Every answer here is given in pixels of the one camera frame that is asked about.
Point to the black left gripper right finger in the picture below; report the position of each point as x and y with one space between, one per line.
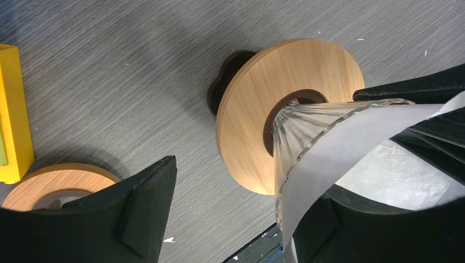
342 226

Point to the clear glass dripper cone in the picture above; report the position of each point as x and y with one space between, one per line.
297 127

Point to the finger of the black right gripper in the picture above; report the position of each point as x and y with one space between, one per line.
437 88
439 141

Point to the yellow green toy brick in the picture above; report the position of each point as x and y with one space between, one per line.
16 142

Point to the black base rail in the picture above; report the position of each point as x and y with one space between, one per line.
266 247

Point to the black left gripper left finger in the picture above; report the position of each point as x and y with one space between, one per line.
124 222

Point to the small wooden ring holder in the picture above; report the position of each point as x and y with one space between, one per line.
44 187

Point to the large wooden ring holder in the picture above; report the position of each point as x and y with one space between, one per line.
301 68

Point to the white paper coffee filter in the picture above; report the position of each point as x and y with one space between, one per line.
359 156

